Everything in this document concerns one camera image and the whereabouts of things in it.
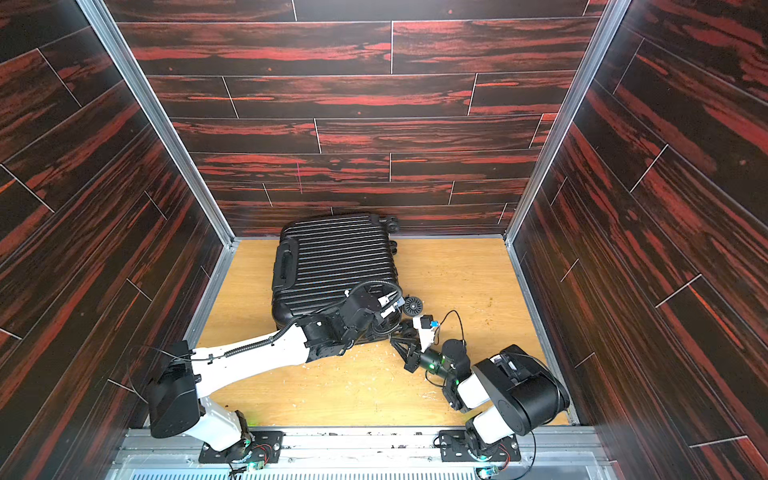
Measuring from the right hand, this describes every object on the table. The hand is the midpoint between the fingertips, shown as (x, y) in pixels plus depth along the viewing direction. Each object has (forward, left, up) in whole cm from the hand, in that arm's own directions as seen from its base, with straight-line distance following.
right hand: (396, 338), depth 84 cm
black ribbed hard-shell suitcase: (+18, +23, +13) cm, 32 cm away
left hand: (+6, +5, +11) cm, 13 cm away
